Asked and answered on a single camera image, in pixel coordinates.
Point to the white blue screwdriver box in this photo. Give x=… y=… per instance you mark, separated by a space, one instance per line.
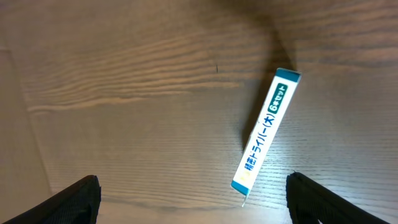
x=276 y=97

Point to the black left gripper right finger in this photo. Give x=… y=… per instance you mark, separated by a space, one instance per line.
x=310 y=202

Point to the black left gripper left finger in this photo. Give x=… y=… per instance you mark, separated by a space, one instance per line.
x=77 y=204

